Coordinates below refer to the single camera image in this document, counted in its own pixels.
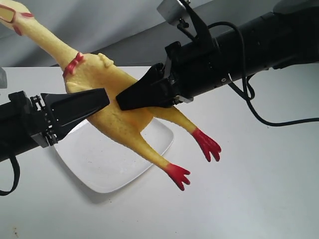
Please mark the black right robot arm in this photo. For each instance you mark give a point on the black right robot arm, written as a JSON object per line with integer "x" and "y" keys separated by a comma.
{"x": 289, "y": 35}

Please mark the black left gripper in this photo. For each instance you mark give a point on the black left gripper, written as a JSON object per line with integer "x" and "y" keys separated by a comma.
{"x": 38, "y": 124}

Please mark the white square plate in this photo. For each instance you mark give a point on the white square plate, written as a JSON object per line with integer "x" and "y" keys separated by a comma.
{"x": 101, "y": 164}

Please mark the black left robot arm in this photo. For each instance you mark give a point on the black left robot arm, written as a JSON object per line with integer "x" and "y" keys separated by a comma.
{"x": 7, "y": 144}

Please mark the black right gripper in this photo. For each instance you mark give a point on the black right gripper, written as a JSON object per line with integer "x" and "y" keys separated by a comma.
{"x": 195, "y": 68}

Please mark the grey backdrop cloth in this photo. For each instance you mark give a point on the grey backdrop cloth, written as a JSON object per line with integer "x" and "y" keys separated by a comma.
{"x": 131, "y": 32}

